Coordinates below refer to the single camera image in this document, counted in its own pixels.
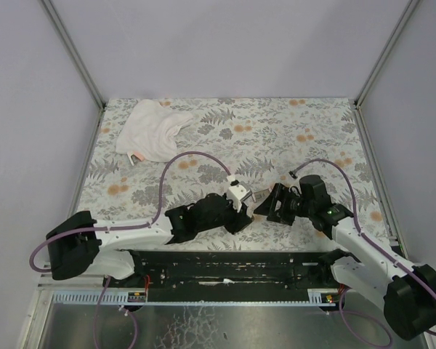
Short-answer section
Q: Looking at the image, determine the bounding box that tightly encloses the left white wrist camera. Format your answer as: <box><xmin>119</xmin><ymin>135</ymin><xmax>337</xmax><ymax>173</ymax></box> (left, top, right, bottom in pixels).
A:
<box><xmin>226</xmin><ymin>174</ymin><xmax>254</xmax><ymax>212</ymax></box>

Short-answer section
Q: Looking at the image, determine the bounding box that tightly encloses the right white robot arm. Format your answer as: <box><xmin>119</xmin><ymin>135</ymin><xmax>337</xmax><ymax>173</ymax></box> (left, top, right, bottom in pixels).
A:
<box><xmin>254</xmin><ymin>175</ymin><xmax>436</xmax><ymax>340</ymax></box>

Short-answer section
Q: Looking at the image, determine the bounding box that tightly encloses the left aluminium frame post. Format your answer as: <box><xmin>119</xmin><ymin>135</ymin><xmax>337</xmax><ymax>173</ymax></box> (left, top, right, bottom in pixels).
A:
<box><xmin>38</xmin><ymin>0</ymin><xmax>106</xmax><ymax>110</ymax></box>

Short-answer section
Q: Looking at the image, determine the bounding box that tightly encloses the white slotted cable duct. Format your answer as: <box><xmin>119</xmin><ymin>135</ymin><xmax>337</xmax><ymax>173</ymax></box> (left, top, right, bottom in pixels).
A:
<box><xmin>52</xmin><ymin>285</ymin><xmax>339</xmax><ymax>307</ymax></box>

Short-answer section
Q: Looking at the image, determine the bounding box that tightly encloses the white cloth towel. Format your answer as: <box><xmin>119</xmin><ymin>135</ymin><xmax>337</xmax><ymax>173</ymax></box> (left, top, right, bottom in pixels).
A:
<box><xmin>116</xmin><ymin>100</ymin><xmax>194</xmax><ymax>163</ymax></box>

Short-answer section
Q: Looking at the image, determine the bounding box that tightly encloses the floral patterned table mat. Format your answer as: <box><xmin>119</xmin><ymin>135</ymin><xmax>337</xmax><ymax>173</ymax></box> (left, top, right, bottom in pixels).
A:
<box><xmin>76</xmin><ymin>98</ymin><xmax>390</xmax><ymax>242</ymax></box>

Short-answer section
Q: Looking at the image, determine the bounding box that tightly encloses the aluminium cross rail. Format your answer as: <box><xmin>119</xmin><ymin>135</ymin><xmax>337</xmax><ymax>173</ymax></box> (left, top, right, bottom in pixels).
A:
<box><xmin>38</xmin><ymin>274</ymin><xmax>105</xmax><ymax>290</ymax></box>

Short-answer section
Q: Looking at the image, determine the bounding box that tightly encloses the right aluminium frame post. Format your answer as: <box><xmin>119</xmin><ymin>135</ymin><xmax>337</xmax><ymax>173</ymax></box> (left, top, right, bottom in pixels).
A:
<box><xmin>353</xmin><ymin>0</ymin><xmax>421</xmax><ymax>110</ymax></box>

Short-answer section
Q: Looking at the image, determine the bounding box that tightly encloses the aluminium frame post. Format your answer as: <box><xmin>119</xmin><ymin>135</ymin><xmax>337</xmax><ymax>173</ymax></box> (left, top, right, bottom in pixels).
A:
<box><xmin>38</xmin><ymin>0</ymin><xmax>106</xmax><ymax>110</ymax></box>
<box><xmin>353</xmin><ymin>0</ymin><xmax>421</xmax><ymax>110</ymax></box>

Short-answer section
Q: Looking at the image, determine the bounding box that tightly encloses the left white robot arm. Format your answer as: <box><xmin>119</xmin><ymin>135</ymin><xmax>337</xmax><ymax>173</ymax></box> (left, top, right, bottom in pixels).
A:
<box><xmin>46</xmin><ymin>187</ymin><xmax>253</xmax><ymax>281</ymax></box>

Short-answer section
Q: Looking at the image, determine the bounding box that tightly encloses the beige brown stapler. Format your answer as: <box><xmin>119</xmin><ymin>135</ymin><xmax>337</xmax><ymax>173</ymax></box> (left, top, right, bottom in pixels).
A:
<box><xmin>249</xmin><ymin>188</ymin><xmax>270</xmax><ymax>222</ymax></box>

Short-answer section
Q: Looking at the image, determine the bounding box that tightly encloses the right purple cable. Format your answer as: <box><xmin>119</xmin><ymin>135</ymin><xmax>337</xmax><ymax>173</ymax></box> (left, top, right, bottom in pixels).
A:
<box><xmin>287</xmin><ymin>158</ymin><xmax>436</xmax><ymax>345</ymax></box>

